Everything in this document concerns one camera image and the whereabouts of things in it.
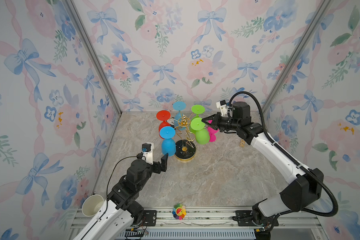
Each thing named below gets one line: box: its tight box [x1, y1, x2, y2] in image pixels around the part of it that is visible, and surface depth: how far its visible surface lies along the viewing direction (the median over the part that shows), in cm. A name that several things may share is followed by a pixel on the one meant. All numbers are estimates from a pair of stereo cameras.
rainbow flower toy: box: [172, 203, 187, 220], surface depth 77 cm
